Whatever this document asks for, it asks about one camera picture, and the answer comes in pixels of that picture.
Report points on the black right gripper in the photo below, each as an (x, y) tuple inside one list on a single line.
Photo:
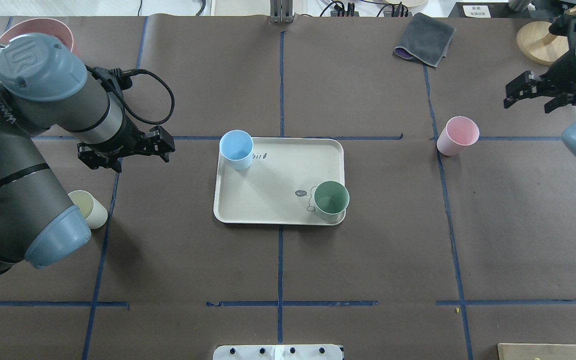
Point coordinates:
[(566, 67)]

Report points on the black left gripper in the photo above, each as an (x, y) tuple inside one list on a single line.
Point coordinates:
[(126, 136)]

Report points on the blue cup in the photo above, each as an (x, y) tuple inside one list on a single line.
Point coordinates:
[(236, 146)]

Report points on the pink cup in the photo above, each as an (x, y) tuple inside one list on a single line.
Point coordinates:
[(459, 133)]

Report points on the green cup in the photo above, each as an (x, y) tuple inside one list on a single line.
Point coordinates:
[(330, 200)]

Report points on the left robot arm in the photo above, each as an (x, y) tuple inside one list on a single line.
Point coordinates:
[(43, 84)]

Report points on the cream rabbit tray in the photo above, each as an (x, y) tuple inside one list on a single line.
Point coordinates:
[(277, 188)]

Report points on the wooden cup stand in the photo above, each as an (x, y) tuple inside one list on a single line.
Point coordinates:
[(538, 44)]

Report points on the cream yellow cup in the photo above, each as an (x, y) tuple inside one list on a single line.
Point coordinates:
[(94, 213)]

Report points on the grey folded cloth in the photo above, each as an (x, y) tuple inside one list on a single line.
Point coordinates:
[(425, 41)]

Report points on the large pink bowl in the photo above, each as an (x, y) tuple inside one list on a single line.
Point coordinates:
[(43, 25)]

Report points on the black power strip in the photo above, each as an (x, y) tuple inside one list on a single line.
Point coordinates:
[(338, 9)]

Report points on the wooden cutting board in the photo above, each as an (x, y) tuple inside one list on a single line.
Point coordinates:
[(536, 351)]

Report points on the aluminium camera post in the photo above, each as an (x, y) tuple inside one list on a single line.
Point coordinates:
[(281, 11)]

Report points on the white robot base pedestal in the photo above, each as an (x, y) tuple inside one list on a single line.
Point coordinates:
[(280, 352)]

